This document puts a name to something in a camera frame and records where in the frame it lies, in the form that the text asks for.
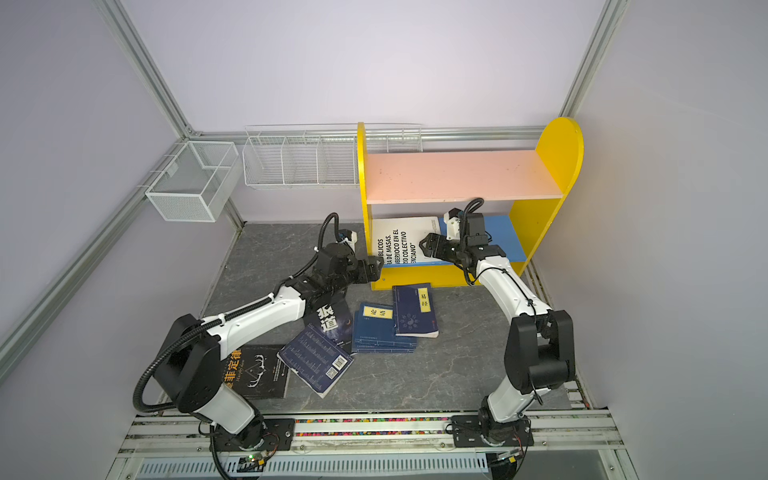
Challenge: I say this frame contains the white Spanish text book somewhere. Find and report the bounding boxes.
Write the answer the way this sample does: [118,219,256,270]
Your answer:
[371,216,442,267]

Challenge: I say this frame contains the blue Lunyu book yellow label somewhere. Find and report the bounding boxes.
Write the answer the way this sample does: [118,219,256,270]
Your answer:
[352,302,418,353]

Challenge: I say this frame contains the navy Yijing book yellow label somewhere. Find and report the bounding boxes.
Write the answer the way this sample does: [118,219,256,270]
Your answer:
[392,283,439,338]

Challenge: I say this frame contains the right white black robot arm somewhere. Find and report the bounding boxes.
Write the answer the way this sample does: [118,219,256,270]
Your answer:
[419,233,576,430]

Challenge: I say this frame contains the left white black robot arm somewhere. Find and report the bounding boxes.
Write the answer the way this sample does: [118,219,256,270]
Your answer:
[132,242,384,448]

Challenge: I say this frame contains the black book white characters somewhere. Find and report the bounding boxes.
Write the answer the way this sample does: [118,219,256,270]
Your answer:
[303,297,354,353]

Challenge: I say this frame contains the yellow pink blue bookshelf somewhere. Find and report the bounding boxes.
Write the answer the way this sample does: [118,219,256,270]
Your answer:
[358,117,585,291]

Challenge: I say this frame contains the navy book with QR code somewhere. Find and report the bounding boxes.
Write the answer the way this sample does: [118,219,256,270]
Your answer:
[277,325,354,398]

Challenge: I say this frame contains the black book gold characters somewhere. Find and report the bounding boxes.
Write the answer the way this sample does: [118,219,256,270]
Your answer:
[221,345,290,400]

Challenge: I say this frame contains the white mesh box basket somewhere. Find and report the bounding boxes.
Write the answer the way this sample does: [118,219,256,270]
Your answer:
[146,141,242,223]

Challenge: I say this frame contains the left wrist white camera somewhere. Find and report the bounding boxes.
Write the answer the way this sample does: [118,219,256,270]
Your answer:
[335,229,358,250]

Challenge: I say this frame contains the white wire divider rack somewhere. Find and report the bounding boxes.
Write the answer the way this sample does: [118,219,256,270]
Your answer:
[241,123,423,188]

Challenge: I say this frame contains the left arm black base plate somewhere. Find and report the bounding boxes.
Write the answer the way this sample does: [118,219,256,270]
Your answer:
[212,417,296,453]

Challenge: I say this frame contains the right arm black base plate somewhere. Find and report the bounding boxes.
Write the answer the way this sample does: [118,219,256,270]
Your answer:
[446,410,534,448]

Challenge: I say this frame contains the aluminium mounting rail frame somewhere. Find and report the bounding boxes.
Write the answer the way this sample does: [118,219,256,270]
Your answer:
[108,410,637,479]

